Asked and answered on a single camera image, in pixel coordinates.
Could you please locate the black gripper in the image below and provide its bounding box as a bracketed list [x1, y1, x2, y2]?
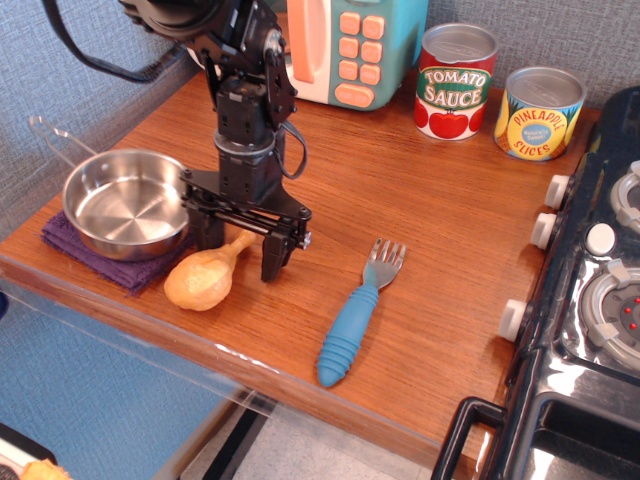
[180, 130, 311, 283]

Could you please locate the orange toy chicken drumstick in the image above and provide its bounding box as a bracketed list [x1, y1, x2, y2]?
[164, 230, 257, 311]

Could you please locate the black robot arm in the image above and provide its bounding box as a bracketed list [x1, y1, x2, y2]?
[123, 1, 312, 282]

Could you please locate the teal toy microwave oven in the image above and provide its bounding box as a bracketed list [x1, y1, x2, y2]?
[268, 0, 429, 111]

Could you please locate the purple folded cloth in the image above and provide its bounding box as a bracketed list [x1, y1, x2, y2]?
[41, 212, 193, 295]

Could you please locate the stainless steel pot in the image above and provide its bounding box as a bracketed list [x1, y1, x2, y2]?
[29, 116, 188, 262]

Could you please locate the tomato sauce can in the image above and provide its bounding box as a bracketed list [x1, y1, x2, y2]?
[414, 23, 498, 140]

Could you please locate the white stove knob front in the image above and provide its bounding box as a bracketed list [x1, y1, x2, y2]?
[498, 299, 527, 342]

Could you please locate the white stove knob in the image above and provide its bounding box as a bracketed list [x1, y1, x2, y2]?
[530, 213, 557, 250]
[498, 299, 527, 342]
[545, 175, 571, 210]

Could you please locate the white stove knob middle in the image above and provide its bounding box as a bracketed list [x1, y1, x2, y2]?
[530, 213, 557, 250]

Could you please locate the orange object bottom left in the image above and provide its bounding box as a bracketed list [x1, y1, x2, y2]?
[20, 459, 71, 480]

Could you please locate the white stove knob rear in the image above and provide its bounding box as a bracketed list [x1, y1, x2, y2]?
[545, 175, 571, 210]

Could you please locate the pineapple slices can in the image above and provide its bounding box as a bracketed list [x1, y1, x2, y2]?
[494, 66, 587, 162]

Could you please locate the black toy stove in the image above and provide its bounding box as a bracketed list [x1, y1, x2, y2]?
[432, 87, 639, 479]

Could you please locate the blue handled fork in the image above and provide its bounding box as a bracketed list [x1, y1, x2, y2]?
[316, 238, 407, 387]

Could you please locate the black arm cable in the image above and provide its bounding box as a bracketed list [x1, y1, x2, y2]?
[41, 0, 309, 181]

